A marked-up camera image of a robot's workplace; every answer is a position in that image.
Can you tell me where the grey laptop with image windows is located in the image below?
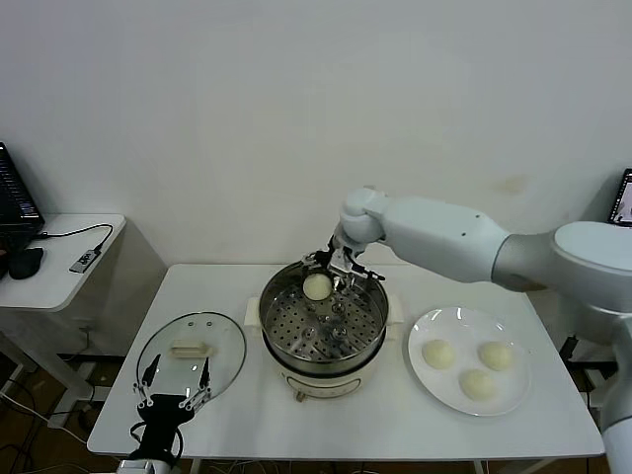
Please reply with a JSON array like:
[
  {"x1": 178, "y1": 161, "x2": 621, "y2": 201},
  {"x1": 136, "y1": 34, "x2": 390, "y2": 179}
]
[{"x1": 607, "y1": 167, "x2": 632, "y2": 228}]

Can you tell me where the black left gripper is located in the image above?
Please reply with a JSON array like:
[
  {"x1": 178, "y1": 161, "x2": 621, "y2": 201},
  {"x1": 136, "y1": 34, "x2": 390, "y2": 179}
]
[{"x1": 131, "y1": 353, "x2": 213, "y2": 460}]

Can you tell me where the white side table with hub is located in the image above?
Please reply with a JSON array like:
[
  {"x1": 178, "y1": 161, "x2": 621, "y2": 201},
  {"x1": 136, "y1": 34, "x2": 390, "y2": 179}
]
[{"x1": 0, "y1": 213, "x2": 168, "y2": 396}]

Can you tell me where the white round plate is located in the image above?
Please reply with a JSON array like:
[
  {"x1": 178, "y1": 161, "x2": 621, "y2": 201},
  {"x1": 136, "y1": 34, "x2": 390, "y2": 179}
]
[{"x1": 407, "y1": 307, "x2": 532, "y2": 419}]

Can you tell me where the black hub cable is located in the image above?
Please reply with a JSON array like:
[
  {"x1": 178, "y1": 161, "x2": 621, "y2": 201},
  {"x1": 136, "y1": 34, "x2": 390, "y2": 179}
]
[{"x1": 32, "y1": 223, "x2": 117, "y2": 258}]

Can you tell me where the stainless steel steamer pot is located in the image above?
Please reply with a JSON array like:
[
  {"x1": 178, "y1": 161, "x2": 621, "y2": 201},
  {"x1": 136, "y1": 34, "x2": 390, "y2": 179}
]
[{"x1": 245, "y1": 294, "x2": 404, "y2": 404}]

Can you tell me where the grey usb hub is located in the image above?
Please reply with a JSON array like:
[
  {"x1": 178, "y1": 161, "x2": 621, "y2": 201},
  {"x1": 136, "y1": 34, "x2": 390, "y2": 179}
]
[{"x1": 69, "y1": 250, "x2": 98, "y2": 276}]

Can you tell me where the white steamed baozi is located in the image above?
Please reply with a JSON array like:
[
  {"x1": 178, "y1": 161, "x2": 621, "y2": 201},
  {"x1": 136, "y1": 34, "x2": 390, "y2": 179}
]
[
  {"x1": 458, "y1": 368, "x2": 496, "y2": 402},
  {"x1": 302, "y1": 274, "x2": 333, "y2": 301},
  {"x1": 422, "y1": 339, "x2": 455, "y2": 370},
  {"x1": 477, "y1": 341, "x2": 514, "y2": 372}
]

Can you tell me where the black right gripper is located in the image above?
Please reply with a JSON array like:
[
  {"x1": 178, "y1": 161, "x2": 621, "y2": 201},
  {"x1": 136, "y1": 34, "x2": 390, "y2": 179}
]
[{"x1": 297, "y1": 235, "x2": 386, "y2": 293}]

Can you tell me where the black computer mouse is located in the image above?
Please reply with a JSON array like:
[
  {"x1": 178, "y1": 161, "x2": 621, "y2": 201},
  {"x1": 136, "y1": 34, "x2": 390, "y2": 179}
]
[{"x1": 8, "y1": 246, "x2": 44, "y2": 280}]

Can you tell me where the round glass pot lid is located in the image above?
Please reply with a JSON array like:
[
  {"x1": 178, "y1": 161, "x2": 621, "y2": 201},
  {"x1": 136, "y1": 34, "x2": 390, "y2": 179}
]
[{"x1": 136, "y1": 310, "x2": 248, "y2": 410}]

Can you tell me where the black laptop with dark screen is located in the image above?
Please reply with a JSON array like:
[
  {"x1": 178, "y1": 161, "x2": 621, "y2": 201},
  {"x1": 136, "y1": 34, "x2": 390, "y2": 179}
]
[{"x1": 0, "y1": 142, "x2": 46, "y2": 248}]

